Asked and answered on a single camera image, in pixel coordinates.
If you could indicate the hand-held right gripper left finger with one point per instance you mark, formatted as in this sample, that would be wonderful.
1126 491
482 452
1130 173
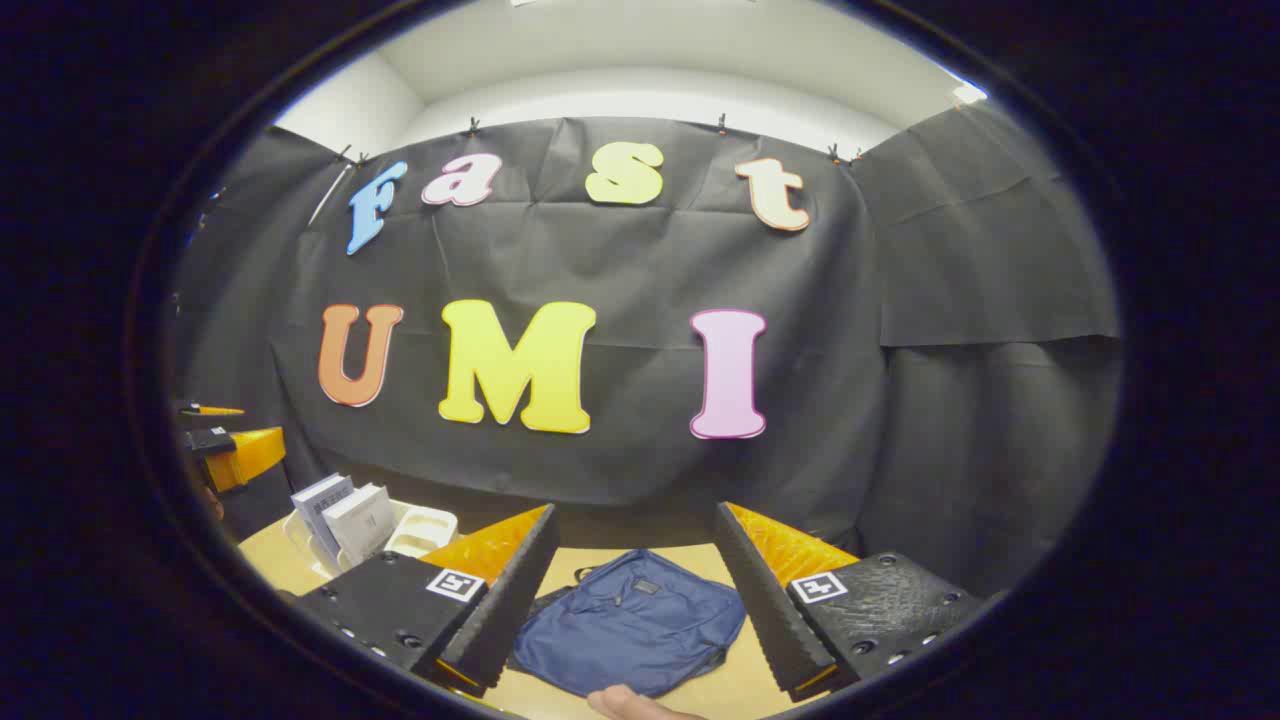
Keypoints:
505 610

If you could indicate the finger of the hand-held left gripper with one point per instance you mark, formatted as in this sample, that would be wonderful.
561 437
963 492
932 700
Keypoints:
215 410
250 455

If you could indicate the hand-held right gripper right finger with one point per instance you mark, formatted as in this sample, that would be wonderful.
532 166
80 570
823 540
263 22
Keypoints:
765 610

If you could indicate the blue cover book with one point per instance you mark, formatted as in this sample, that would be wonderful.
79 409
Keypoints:
318 500

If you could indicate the white plastic bookshelf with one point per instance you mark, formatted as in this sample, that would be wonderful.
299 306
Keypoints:
430 525

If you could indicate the blue schoolbag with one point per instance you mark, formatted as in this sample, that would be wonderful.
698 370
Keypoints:
630 630

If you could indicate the black backdrop cloth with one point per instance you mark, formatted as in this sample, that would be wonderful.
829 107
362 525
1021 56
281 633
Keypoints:
640 260

